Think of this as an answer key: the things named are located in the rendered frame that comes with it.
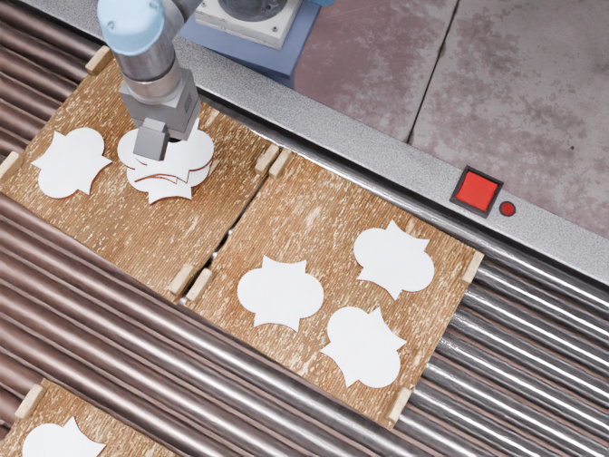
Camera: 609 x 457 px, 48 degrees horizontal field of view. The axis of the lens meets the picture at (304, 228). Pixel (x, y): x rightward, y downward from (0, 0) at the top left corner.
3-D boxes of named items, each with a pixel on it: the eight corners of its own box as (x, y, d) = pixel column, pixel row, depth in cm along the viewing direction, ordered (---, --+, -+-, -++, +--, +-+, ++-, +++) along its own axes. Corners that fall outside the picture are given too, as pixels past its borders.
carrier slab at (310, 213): (287, 150, 129) (287, 147, 128) (482, 257, 123) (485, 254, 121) (184, 306, 119) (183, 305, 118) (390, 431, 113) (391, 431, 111)
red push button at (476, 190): (467, 173, 128) (468, 170, 127) (496, 187, 128) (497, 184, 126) (453, 199, 127) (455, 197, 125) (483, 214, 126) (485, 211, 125)
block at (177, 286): (188, 265, 120) (186, 260, 118) (197, 270, 120) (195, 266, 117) (169, 292, 119) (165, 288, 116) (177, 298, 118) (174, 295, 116)
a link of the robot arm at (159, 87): (163, 89, 87) (104, 72, 88) (169, 107, 91) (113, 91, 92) (184, 42, 89) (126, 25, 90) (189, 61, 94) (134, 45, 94)
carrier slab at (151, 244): (111, 52, 136) (110, 47, 134) (284, 152, 129) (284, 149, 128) (-5, 189, 126) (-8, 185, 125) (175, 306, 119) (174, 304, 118)
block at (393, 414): (401, 386, 114) (403, 384, 111) (411, 392, 113) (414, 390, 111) (384, 418, 112) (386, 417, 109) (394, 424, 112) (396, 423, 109)
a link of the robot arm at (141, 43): (177, -10, 79) (133, 43, 76) (191, 44, 89) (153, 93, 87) (122, -40, 80) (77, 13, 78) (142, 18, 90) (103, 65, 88)
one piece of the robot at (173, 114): (91, 109, 88) (122, 161, 104) (156, 128, 88) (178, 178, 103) (127, 34, 92) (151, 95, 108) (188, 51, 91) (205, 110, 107)
